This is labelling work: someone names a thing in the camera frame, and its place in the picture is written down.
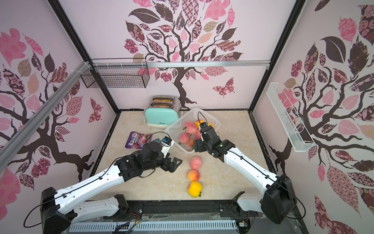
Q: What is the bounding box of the small pink peach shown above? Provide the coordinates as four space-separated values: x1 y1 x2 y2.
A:
195 130 202 139

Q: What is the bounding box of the orange pink peach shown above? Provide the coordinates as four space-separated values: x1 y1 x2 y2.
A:
187 170 200 182

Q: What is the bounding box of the yellow peach front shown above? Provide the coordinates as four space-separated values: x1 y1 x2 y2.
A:
188 181 202 198

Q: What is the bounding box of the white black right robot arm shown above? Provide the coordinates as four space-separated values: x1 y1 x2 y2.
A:
194 123 306 224

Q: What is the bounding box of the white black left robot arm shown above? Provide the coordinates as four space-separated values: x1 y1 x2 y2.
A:
37 141 183 234

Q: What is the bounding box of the white plastic basket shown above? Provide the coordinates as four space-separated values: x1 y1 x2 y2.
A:
165 107 221 154

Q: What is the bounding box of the blue candy packet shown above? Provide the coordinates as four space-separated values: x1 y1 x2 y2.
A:
153 138 162 144

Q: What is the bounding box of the purple candy bag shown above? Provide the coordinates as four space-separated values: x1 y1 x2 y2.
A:
125 131 152 149

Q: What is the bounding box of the mint green toaster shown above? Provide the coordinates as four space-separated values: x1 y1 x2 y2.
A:
144 95 181 128

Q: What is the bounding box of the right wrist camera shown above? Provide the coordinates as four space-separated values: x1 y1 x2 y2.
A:
199 122 207 129

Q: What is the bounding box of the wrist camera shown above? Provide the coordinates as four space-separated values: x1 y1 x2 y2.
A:
161 136 173 147
199 122 207 129

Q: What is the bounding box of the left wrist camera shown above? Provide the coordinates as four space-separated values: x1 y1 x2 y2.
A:
161 136 173 147

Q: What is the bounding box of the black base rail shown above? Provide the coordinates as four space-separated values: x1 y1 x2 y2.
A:
64 200 308 234

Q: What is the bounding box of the white slotted cable duct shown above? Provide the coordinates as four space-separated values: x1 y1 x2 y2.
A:
68 220 237 234

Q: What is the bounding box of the white wire wall shelf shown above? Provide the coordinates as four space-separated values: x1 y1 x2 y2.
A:
266 82 317 152

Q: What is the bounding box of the aluminium rail back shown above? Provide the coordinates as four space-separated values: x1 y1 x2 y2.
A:
93 60 271 68

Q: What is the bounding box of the aluminium rail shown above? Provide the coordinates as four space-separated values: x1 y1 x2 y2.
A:
93 60 271 68
1 61 89 171

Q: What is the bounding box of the black wire wall basket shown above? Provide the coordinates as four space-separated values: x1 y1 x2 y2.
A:
80 57 151 88

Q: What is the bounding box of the aluminium rail left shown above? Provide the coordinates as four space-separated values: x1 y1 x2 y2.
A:
1 61 89 171

